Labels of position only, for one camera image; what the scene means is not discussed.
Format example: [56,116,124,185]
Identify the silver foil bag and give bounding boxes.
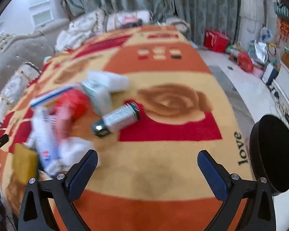
[254,40,269,64]

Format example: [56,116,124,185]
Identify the green patterned curtain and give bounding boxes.
[58,0,241,46]

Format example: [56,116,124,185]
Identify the grey tufted sofa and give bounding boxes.
[0,10,191,135]

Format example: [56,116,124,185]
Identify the red hanging plaque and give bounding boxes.
[278,18,289,44]

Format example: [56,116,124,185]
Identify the pink and dark clothes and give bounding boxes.
[122,19,144,28]

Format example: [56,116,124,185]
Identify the white blue plastic bag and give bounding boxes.
[260,26,272,41]

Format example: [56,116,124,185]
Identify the tangled floor cables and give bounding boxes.
[271,87,289,145]

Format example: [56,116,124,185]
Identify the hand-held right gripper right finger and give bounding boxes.
[197,150,277,231]

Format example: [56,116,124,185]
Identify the black trash bin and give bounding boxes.
[249,115,289,196]

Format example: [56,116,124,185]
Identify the white crumpled quilt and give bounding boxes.
[55,20,102,52]

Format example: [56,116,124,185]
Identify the white pink floral cushion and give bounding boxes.
[106,10,152,30]

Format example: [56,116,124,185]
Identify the red plastic wrapper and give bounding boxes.
[54,90,89,126]

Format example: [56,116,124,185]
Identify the red shopping bag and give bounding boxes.
[204,29,229,53]

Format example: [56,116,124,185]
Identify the green foil packet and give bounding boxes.
[92,102,141,138]

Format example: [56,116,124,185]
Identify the tasselled patterned cushion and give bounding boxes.
[0,63,42,128]

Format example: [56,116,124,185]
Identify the red plastic bag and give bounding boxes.
[238,52,254,73]

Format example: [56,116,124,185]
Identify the orange rose printed blanket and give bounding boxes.
[0,25,256,231]

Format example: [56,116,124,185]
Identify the lace covered air conditioner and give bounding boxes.
[239,0,266,44]

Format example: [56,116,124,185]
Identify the teal white box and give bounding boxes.
[81,79,112,116]

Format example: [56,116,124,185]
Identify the beige floral cushion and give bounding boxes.
[70,10,109,33]

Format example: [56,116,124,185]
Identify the green packaging bag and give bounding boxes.
[228,42,242,54]

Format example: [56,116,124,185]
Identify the striped tote bag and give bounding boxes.
[274,2,289,20]

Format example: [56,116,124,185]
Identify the white blue medicine box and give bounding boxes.
[32,108,63,171]

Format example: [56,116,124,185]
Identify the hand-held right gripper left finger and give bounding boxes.
[18,149,98,231]

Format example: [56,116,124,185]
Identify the blue yellow striped box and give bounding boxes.
[30,84,80,109]

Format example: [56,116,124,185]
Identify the white paper bag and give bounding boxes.
[262,63,280,86]

